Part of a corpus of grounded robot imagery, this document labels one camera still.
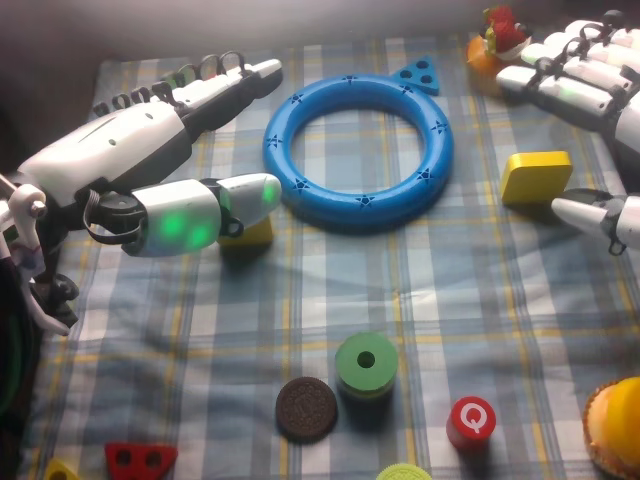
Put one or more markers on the chocolate sandwich cookie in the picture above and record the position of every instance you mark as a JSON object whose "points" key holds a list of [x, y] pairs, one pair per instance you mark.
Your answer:
{"points": [[306, 410]]}

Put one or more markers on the green cylinder block with hole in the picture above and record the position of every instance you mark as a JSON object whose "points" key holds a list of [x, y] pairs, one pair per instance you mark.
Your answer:
{"points": [[350, 370]]}

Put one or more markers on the blue plaid cloth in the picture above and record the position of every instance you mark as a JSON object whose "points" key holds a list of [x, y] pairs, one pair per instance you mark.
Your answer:
{"points": [[450, 300]]}

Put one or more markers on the toy strawberry cake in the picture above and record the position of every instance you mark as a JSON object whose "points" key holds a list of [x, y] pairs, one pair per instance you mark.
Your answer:
{"points": [[500, 25]]}

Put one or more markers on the orange toy tart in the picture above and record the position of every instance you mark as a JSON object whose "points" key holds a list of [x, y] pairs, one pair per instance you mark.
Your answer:
{"points": [[620, 415]]}

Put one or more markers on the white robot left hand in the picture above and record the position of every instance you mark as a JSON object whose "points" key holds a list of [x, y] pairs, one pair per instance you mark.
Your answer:
{"points": [[125, 135]]}

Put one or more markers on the red cylinder block letter Q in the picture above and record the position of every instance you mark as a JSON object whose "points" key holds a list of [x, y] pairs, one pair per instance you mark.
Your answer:
{"points": [[457, 435]]}

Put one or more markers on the yellow square block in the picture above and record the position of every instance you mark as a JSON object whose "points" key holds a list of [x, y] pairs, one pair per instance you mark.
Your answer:
{"points": [[255, 235], [535, 175]]}

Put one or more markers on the small yellow block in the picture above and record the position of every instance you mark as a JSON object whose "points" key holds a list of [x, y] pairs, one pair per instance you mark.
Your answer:
{"points": [[57, 472]]}

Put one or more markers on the light green round piece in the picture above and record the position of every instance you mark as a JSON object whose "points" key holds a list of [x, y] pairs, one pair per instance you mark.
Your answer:
{"points": [[402, 474]]}

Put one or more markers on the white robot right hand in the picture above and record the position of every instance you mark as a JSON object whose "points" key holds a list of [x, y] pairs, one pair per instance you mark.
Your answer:
{"points": [[575, 85]]}

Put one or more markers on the blue triangle block with holes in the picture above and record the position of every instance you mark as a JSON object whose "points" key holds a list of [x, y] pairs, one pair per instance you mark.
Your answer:
{"points": [[416, 86]]}

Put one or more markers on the red triangle block with holes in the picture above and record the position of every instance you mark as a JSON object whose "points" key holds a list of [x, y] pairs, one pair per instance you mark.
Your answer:
{"points": [[137, 450]]}

